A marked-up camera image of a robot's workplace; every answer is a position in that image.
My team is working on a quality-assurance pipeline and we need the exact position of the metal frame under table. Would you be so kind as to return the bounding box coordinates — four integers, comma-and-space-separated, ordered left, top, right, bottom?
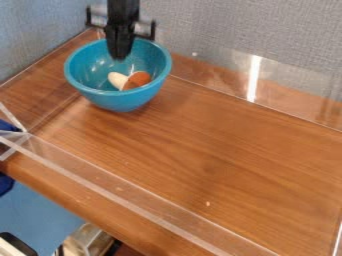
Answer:
52, 223, 113, 256

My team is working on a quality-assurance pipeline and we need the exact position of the clear acrylic front barrier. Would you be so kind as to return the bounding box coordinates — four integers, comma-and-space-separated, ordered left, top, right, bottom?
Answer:
0, 104, 277, 256

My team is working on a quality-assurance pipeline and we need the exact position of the clear acrylic back barrier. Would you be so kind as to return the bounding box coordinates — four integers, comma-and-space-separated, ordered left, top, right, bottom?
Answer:
94, 23, 342, 133

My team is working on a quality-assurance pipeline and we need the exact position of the brown and white toy mushroom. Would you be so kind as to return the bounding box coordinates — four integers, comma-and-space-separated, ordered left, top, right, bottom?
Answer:
108, 71, 152, 91

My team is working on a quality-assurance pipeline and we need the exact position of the blue cloth at edge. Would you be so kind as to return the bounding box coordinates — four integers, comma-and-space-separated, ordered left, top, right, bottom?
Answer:
0, 119, 22, 198

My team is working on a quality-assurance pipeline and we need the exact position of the blue plastic bowl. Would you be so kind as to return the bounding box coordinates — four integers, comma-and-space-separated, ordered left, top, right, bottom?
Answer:
64, 38, 172, 112

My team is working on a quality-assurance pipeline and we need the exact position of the clear acrylic barrier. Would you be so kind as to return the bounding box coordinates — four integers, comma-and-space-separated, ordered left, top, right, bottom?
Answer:
0, 104, 277, 256
94, 23, 342, 133

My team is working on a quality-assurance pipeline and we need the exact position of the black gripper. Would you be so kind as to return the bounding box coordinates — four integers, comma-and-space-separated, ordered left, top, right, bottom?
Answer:
85, 0, 156, 59

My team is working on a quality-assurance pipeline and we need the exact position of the black white device corner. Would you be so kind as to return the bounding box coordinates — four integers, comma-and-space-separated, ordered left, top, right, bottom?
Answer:
0, 232, 38, 256

